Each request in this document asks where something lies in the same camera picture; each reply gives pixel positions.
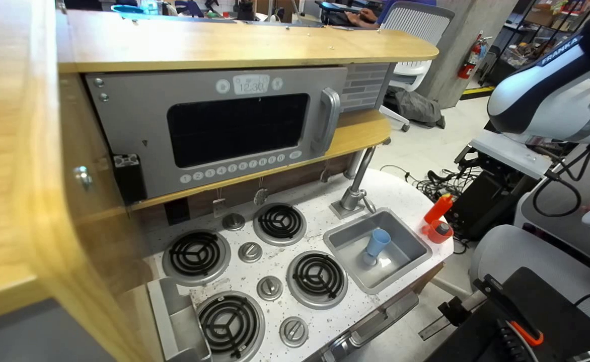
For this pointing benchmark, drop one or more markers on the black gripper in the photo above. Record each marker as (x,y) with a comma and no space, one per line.
(497,205)

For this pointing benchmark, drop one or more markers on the orange sauce bottle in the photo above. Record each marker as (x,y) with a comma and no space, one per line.
(442,208)

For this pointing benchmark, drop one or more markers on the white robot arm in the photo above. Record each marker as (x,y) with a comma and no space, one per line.
(542,82)

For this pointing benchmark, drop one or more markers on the grey metal sink basin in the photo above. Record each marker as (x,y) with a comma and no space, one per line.
(401,252)

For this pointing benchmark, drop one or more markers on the orange plastic cup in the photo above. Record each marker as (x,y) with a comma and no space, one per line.
(436,235)

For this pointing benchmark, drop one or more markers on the grey rounded chair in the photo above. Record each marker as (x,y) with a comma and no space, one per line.
(516,254)

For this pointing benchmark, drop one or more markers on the blue plastic cup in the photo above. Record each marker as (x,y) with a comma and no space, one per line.
(377,242)

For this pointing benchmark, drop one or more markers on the grey toy faucet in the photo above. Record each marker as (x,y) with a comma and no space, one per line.
(355,193)

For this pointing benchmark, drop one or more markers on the black pegboard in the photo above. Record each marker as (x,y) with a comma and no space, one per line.
(549,315)

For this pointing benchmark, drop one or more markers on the grey oven door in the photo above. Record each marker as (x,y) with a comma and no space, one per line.
(382,323)

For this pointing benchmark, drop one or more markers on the orange black clamp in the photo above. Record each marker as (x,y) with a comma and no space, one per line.
(528,335)

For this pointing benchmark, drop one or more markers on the red fire extinguisher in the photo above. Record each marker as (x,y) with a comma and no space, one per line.
(471,62)

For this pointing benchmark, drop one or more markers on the black coil stove burner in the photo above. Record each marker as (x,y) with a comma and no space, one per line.
(231,326)
(316,276)
(279,223)
(197,254)

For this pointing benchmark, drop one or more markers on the grey office chair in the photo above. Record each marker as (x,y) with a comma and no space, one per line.
(417,24)

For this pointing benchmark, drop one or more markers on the dark storage shelf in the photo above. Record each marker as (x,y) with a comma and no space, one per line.
(537,28)

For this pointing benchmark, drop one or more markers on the grey stove knob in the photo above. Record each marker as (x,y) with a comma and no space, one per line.
(233,223)
(269,289)
(250,252)
(293,330)

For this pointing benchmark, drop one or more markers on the wooden toy kitchen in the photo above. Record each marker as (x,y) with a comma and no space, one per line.
(240,44)

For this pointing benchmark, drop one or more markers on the grey toy microwave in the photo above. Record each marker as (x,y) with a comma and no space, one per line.
(145,101)

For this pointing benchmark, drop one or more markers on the small black box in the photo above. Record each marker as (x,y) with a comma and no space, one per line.
(127,182)

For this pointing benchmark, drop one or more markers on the silver metal knob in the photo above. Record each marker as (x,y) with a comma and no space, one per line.
(83,175)

